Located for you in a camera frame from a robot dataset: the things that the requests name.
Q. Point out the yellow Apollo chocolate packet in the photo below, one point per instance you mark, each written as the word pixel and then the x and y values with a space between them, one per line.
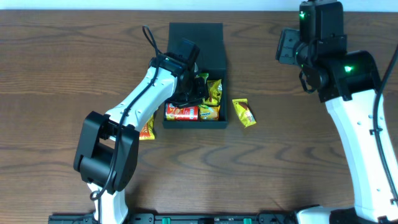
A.
pixel 215 90

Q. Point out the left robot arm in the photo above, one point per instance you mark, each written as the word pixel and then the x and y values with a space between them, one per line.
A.
pixel 106 155

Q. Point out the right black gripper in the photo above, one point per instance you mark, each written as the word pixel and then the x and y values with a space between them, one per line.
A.
pixel 284 54

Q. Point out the yellow Apollo cake packet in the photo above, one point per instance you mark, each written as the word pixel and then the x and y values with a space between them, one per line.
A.
pixel 243 112

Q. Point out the yellow-red snack packet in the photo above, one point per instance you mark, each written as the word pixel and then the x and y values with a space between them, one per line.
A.
pixel 147 132

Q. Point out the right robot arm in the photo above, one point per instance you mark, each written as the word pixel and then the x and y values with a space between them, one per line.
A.
pixel 350 86

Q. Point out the dark green open gift box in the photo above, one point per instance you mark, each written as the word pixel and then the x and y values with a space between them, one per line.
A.
pixel 211 59

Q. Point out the red Pringles can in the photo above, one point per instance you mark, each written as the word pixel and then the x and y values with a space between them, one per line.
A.
pixel 173 113

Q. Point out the green wafer snack packet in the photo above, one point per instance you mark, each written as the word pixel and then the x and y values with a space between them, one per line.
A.
pixel 203 76

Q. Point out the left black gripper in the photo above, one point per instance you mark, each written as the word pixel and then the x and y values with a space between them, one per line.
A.
pixel 203 91

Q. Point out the yellow-orange biscuit packet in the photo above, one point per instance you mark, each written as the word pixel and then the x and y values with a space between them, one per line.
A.
pixel 209 113

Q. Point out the black mounting rail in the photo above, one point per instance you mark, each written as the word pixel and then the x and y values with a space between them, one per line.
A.
pixel 149 218

